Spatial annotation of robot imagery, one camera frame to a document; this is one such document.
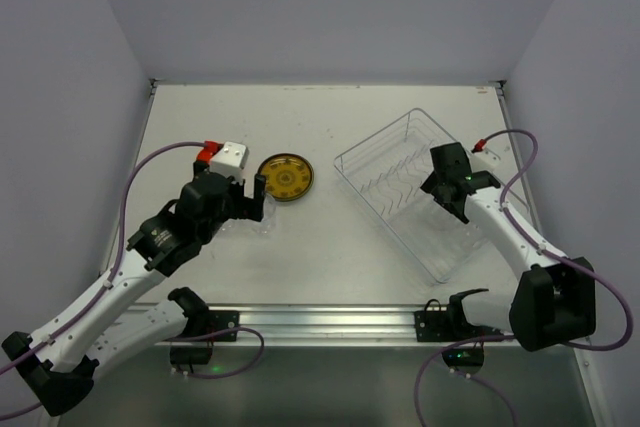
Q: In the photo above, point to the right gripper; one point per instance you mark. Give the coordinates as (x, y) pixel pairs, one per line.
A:
(445, 192)

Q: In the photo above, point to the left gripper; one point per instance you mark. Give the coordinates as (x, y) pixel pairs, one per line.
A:
(243, 200)

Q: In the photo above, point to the yellow patterned plate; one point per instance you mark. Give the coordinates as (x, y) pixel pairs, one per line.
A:
(289, 176)

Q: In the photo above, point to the clear glass cup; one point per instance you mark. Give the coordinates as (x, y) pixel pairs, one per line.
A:
(230, 226)
(268, 223)

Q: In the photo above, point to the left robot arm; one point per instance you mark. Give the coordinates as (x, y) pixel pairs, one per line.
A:
(61, 361)

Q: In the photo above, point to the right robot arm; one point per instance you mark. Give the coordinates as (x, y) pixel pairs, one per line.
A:
(554, 300)

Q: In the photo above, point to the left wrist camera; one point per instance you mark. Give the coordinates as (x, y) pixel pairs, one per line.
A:
(230, 161)

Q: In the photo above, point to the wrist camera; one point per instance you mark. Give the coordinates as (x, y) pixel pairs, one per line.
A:
(483, 158)
(230, 161)

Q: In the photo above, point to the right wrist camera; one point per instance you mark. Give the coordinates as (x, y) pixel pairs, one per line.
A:
(483, 158)

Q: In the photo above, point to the white wire dish rack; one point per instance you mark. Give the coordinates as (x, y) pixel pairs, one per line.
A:
(386, 170)

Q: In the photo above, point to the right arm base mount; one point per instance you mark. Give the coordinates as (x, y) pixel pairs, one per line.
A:
(438, 322)

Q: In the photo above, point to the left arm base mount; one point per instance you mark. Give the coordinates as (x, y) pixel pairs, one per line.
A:
(215, 324)

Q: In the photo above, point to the aluminium mounting rail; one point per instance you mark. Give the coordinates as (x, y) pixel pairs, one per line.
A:
(320, 324)

